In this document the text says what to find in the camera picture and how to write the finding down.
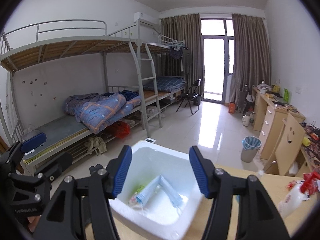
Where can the wooden desk with drawers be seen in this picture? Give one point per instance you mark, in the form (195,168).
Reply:
(271,122)

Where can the glass balcony door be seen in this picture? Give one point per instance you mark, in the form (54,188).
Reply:
(216,62)

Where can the brown curtain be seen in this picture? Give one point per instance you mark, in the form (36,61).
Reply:
(180,42)
(250,60)

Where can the blue plaid blanket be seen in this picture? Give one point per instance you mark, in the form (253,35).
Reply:
(166,83)

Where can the white bottle with red pump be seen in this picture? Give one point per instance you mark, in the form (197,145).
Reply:
(291,200)

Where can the red plastic bag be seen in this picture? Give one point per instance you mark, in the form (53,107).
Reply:
(121,130)

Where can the grey mattress pad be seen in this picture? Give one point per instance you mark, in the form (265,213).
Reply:
(57,131)

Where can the beige cloth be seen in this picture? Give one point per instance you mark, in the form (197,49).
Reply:
(96,145)

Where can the green bag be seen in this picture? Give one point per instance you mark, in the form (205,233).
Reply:
(287,95)

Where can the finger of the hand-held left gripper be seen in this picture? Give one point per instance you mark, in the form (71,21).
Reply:
(33,142)
(57,165)

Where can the white foam box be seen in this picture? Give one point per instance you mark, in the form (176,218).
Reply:
(160,220)

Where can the orange box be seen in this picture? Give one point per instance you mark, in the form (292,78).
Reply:
(232,107)

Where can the yellow cup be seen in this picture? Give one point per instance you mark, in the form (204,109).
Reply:
(306,141)

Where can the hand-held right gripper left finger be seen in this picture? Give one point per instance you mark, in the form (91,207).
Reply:
(122,172)

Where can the blue orange plaid quilt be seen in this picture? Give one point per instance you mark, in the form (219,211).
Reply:
(100,110)

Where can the white air conditioner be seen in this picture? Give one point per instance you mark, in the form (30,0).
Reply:
(144,18)

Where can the white thermos jug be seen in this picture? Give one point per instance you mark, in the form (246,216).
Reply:
(246,120)

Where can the hanging dark clothes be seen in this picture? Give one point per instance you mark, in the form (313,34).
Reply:
(178,52)

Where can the black folding chair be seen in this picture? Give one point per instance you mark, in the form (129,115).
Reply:
(191,92)

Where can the green packet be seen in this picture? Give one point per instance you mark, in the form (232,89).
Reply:
(140,188)

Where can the grey metal bunk bed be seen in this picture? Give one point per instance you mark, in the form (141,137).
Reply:
(160,48)
(62,42)

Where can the person's left hand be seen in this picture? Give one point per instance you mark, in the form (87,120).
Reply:
(32,223)

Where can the black bin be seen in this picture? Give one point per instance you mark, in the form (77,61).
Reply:
(198,100)

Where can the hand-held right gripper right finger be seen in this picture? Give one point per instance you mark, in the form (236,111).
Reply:
(198,172)

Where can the red snack packet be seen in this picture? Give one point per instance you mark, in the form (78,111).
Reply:
(294,185)

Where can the grey trash bin blue bag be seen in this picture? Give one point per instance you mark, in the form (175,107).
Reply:
(250,151)

